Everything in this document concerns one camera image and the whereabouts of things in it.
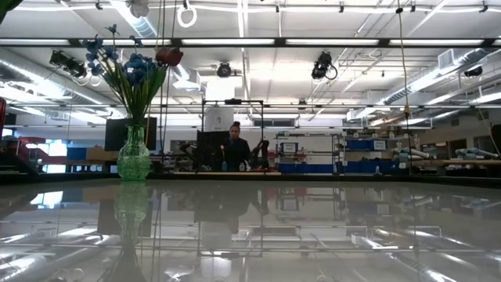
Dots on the red artificial tulip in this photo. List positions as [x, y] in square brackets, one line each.
[163, 56]
[177, 56]

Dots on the blue artificial flower bunch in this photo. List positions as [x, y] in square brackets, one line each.
[94, 47]
[139, 64]

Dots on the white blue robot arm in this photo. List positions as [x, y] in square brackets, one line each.
[475, 153]
[409, 153]

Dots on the small background flower vase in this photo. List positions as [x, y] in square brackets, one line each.
[224, 164]

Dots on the green glass vase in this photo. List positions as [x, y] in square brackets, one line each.
[134, 160]

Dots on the white round tank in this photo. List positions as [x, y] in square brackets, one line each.
[219, 119]

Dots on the white sign board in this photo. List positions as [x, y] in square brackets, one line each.
[289, 148]

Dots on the black partition panel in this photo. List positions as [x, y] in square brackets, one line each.
[209, 149]

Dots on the blue storage bin row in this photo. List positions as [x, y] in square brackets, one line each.
[313, 168]

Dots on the black overhead beam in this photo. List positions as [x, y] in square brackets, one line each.
[280, 42]

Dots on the black monitor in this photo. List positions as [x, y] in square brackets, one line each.
[111, 137]

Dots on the cardboard box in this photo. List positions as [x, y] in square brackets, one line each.
[99, 153]

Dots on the red metal stairs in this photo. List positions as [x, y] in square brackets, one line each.
[52, 159]

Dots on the wooden workbench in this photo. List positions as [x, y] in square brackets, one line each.
[469, 161]

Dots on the black ceiling lamp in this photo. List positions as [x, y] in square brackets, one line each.
[473, 71]

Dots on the black metal station frame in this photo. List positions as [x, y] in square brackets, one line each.
[233, 101]

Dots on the black ceiling camera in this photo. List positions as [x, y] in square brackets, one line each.
[74, 69]
[321, 64]
[224, 70]

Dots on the black aluminium table frame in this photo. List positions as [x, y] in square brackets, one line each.
[70, 178]

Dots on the silver air duct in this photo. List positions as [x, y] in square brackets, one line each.
[23, 66]
[430, 76]

